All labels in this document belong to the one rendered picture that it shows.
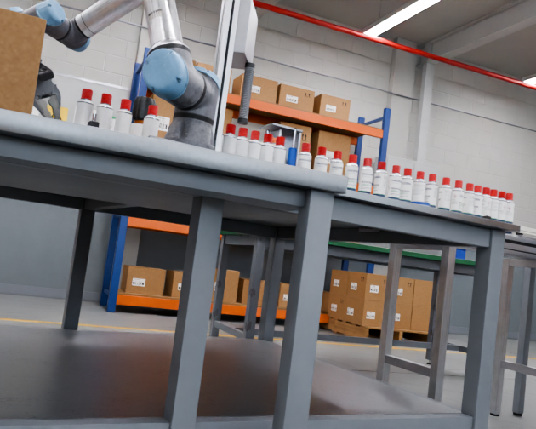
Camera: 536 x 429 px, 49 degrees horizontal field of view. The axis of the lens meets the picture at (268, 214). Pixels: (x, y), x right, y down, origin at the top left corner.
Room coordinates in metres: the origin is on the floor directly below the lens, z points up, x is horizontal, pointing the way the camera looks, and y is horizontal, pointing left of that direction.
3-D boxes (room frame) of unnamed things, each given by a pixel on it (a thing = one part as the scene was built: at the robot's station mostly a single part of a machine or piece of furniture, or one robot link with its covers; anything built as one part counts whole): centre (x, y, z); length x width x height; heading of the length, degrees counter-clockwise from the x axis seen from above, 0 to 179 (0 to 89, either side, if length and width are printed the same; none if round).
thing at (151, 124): (1.96, 0.42, 0.98); 0.05 x 0.05 x 0.20
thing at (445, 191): (2.60, -0.76, 0.98); 0.05 x 0.05 x 0.20
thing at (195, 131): (1.66, 0.24, 0.94); 0.15 x 0.15 x 0.10
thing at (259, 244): (4.04, -0.68, 0.40); 1.90 x 0.75 x 0.80; 112
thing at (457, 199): (2.64, -0.83, 0.98); 0.05 x 0.05 x 0.20
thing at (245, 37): (1.99, 0.18, 1.38); 0.17 x 0.10 x 0.19; 173
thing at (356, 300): (6.35, -1.20, 0.32); 1.20 x 0.83 x 0.64; 21
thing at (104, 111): (1.88, 0.56, 0.98); 0.05 x 0.05 x 0.20
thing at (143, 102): (2.23, 0.52, 1.03); 0.09 x 0.09 x 0.30
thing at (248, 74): (2.01, 0.13, 1.18); 0.04 x 0.04 x 0.21
